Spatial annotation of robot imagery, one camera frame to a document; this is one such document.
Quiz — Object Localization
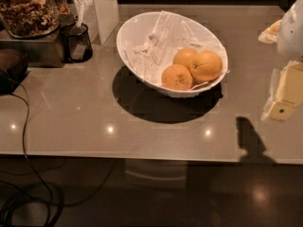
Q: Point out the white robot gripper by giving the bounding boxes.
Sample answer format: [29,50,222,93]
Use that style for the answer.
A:
[258,0,303,121]

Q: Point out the orange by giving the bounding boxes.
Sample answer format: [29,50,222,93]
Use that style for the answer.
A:
[161,64,193,91]
[189,51,223,82]
[172,47,197,68]

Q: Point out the white paper towel in bowl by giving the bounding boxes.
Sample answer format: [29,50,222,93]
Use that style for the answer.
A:
[116,10,228,97]

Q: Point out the white tilted bowl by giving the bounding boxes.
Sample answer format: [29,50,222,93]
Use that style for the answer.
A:
[116,11,228,97]

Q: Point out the black mesh pen cup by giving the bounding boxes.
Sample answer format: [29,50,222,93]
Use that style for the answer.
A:
[60,23,93,63]

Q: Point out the white utensil in cup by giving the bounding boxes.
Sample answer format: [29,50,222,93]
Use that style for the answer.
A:
[76,0,85,28]

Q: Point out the metal box stand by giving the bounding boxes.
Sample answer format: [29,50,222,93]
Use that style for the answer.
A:
[0,15,75,68]

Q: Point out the glass jar of nuts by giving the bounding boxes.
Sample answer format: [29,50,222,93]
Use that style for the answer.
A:
[0,0,60,39]

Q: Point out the white post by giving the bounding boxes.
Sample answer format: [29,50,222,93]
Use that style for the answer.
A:
[83,0,119,44]

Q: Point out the black cable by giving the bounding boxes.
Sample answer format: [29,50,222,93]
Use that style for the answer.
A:
[0,78,118,227]

